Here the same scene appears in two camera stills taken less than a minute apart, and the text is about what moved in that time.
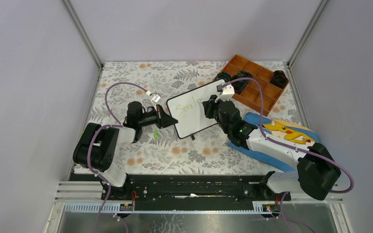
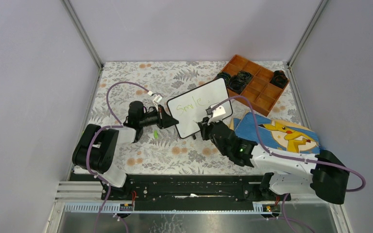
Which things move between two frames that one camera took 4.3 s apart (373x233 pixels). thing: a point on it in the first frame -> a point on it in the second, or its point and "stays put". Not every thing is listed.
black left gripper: (163, 119) stays put
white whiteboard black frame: (187, 108) stays put
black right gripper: (209, 106) -> (204, 127)
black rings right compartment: (279, 79) stays put
